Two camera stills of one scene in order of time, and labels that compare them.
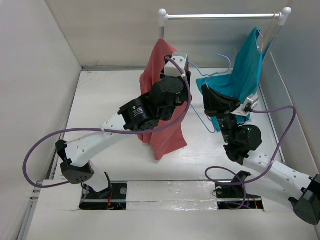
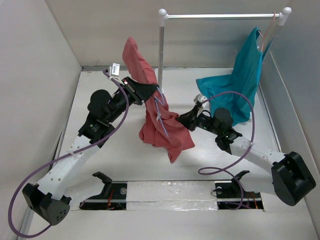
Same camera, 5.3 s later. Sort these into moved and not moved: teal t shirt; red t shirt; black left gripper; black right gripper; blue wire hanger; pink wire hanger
Moved: black left gripper; black right gripper; blue wire hanger; red t shirt
Not moved: teal t shirt; pink wire hanger
